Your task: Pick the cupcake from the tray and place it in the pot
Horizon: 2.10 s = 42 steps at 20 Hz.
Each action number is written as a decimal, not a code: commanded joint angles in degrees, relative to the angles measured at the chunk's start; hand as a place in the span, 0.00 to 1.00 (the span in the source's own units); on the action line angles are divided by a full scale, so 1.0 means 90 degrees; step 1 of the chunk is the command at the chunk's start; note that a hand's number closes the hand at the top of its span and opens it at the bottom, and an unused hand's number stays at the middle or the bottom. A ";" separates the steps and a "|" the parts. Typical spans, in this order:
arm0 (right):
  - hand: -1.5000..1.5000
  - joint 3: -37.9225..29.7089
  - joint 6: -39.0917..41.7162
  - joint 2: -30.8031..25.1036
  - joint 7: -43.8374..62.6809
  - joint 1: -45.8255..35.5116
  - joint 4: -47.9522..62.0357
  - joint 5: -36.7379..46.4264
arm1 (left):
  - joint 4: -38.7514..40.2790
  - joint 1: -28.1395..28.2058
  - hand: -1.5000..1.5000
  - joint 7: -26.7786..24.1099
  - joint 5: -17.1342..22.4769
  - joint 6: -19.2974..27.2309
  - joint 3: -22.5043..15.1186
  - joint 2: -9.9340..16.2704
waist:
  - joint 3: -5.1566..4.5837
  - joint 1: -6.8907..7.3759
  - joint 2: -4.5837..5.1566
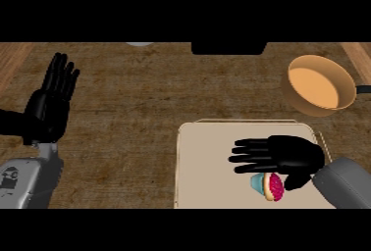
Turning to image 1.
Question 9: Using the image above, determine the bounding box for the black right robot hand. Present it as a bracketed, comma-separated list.
[228, 134, 327, 191]

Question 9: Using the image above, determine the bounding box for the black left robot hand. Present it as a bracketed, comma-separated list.
[0, 52, 81, 146]

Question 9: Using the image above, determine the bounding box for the pink frosted cupcake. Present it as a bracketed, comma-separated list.
[250, 172, 287, 202]

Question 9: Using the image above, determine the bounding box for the beige tray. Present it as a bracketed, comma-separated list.
[173, 119, 337, 210]

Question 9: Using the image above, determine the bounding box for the black appliance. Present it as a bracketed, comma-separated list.
[189, 41, 268, 56]

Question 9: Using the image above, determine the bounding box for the orange pot with black handle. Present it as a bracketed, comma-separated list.
[279, 54, 371, 118]

